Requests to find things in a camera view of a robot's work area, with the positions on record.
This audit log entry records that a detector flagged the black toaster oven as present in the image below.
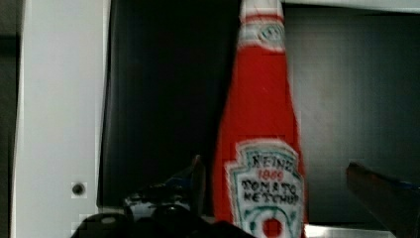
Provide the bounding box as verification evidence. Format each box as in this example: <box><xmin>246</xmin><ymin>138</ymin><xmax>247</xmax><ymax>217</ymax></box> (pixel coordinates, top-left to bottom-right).
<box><xmin>97</xmin><ymin>0</ymin><xmax>419</xmax><ymax>229</ymax></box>

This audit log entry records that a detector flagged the red ketchup bottle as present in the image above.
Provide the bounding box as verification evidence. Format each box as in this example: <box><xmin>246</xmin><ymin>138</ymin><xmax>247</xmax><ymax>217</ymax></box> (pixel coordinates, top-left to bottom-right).
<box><xmin>212</xmin><ymin>0</ymin><xmax>307</xmax><ymax>238</ymax></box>

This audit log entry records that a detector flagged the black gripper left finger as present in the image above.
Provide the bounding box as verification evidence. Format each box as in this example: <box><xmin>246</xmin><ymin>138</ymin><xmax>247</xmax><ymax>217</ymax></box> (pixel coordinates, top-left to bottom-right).
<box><xmin>165</xmin><ymin>155</ymin><xmax>206</xmax><ymax>216</ymax></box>

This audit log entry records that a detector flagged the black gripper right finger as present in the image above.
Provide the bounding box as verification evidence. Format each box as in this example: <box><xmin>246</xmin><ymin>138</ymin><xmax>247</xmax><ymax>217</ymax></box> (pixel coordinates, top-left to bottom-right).
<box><xmin>346</xmin><ymin>163</ymin><xmax>420</xmax><ymax>238</ymax></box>

